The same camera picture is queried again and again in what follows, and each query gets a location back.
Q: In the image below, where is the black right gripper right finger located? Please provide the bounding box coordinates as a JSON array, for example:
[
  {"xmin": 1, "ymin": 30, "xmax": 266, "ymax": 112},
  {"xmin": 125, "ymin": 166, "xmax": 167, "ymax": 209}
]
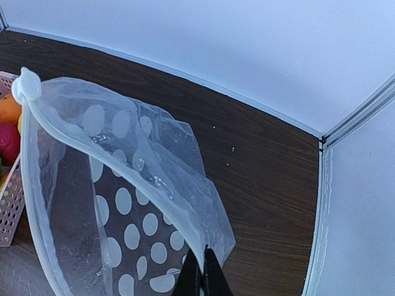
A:
[{"xmin": 203, "ymin": 247, "xmax": 233, "ymax": 296}]

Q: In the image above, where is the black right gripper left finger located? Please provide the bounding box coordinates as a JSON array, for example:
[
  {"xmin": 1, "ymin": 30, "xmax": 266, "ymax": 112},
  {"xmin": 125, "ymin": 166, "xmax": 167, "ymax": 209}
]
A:
[{"xmin": 172, "ymin": 249, "xmax": 201, "ymax": 296}]

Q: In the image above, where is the clear dotted zip bag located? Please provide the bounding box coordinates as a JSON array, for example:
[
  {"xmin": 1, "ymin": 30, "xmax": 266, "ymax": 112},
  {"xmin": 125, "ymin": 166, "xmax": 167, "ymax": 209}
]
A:
[{"xmin": 12, "ymin": 67, "xmax": 236, "ymax": 295}]

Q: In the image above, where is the red toy apple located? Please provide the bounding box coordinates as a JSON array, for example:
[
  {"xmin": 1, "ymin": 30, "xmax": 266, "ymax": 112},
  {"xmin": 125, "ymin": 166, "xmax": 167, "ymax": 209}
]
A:
[{"xmin": 1, "ymin": 123, "xmax": 20, "ymax": 167}]

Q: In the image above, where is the pink plastic basket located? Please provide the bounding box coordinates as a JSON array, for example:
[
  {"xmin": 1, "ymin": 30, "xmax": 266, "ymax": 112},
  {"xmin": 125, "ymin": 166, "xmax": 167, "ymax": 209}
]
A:
[{"xmin": 1, "ymin": 72, "xmax": 25, "ymax": 247}]

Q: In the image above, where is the orange toy fruit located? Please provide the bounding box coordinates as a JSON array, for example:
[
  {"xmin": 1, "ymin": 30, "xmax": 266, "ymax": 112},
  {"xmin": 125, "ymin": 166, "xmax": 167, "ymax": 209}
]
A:
[{"xmin": 0, "ymin": 94, "xmax": 22, "ymax": 126}]

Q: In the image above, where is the right aluminium frame post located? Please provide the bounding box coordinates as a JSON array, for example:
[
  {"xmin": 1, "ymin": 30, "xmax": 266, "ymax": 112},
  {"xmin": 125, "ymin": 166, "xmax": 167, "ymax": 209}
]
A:
[{"xmin": 320, "ymin": 75, "xmax": 394, "ymax": 152}]

